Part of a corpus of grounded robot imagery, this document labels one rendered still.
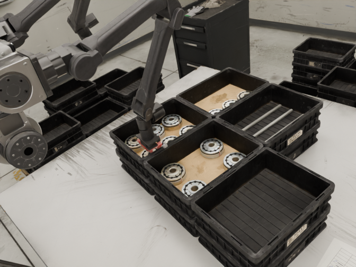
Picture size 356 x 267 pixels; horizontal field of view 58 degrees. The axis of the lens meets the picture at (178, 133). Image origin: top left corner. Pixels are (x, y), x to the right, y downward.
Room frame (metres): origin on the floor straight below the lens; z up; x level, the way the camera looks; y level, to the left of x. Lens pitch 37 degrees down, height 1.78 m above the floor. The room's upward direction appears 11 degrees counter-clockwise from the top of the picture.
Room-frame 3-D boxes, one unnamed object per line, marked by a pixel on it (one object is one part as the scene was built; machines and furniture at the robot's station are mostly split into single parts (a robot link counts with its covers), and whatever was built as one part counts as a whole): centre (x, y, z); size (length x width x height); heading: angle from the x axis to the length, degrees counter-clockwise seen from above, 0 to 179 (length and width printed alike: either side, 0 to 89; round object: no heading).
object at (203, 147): (1.09, -0.14, 0.86); 0.10 x 0.10 x 0.01
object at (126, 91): (2.43, 0.27, 0.37); 0.40 x 0.30 x 0.45; 129
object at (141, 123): (1.12, 0.12, 1.04); 0.07 x 0.06 x 0.07; 129
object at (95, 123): (2.18, 0.59, 0.31); 0.40 x 0.30 x 0.34; 129
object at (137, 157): (1.23, 0.08, 0.92); 0.40 x 0.30 x 0.02; 121
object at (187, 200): (0.97, -0.08, 0.92); 0.40 x 0.30 x 0.02; 121
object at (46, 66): (0.85, 0.32, 1.45); 0.09 x 0.08 x 0.12; 39
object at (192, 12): (2.97, -0.36, 0.88); 0.25 x 0.19 x 0.03; 129
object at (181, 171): (0.98, 0.05, 0.86); 0.10 x 0.10 x 0.01
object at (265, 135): (1.18, -0.42, 0.87); 0.40 x 0.30 x 0.11; 121
